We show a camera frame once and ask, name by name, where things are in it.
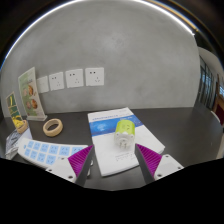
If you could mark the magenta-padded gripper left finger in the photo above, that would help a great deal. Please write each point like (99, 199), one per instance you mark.
(63, 166)

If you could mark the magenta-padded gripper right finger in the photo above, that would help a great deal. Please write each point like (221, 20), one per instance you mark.
(166, 165)

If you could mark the green and white charger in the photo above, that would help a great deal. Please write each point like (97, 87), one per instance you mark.
(125, 131)

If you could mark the beige tape roll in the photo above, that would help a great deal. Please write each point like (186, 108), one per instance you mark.
(46, 130)

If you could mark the white and blue booklet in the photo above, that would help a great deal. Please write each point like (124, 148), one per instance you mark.
(106, 150)

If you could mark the grey striped pamphlet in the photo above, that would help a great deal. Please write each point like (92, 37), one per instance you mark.
(15, 143)

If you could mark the large acrylic menu sign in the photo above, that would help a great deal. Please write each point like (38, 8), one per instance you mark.
(30, 95)

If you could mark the curved ceiling light strip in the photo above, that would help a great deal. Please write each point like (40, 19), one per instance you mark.
(33, 23)

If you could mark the white wall switch plate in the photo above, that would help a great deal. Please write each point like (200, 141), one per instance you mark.
(43, 84)

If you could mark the glass partition wall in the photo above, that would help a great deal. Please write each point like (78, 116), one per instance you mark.
(206, 86)

